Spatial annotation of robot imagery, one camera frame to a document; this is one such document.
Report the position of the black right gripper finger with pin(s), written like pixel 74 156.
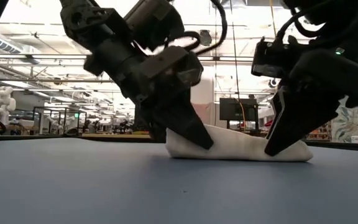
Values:
pixel 303 121

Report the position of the white brown plaid towel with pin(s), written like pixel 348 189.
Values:
pixel 238 146

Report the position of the horizontal metal bar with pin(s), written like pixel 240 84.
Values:
pixel 42 56

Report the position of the black glass cabinet frame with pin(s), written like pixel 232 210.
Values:
pixel 59 107

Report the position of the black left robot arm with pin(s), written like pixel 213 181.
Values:
pixel 82 18

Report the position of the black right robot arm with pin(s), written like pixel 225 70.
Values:
pixel 337 18

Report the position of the brown floral fabric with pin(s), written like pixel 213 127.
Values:
pixel 320 133

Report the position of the silver ribbed air duct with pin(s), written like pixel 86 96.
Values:
pixel 5 45

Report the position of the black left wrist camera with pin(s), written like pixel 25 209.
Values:
pixel 166 62

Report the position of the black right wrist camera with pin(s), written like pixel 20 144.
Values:
pixel 272 59

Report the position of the wide black monitor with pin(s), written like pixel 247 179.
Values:
pixel 232 109

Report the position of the white robot figure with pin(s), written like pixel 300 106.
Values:
pixel 3 99

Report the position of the leaf print fabric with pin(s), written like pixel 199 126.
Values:
pixel 353 127

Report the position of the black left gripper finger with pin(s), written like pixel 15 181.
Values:
pixel 158 135
pixel 185 121

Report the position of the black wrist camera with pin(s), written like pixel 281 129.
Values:
pixel 272 59
pixel 166 62

